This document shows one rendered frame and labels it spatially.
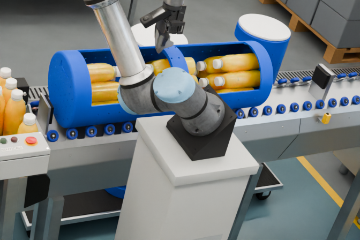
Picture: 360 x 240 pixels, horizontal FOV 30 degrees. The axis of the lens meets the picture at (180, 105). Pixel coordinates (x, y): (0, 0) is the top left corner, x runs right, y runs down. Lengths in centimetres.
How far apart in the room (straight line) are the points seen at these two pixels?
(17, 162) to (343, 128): 168
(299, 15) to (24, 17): 241
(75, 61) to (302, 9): 392
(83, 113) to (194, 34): 328
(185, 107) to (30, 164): 53
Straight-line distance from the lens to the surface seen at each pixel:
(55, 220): 280
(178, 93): 204
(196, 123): 215
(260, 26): 350
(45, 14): 545
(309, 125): 313
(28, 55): 485
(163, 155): 218
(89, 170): 263
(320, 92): 321
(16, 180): 228
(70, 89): 240
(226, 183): 226
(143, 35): 311
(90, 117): 244
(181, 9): 251
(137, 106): 214
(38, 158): 220
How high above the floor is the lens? 244
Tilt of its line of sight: 32 degrees down
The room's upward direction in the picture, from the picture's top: 15 degrees clockwise
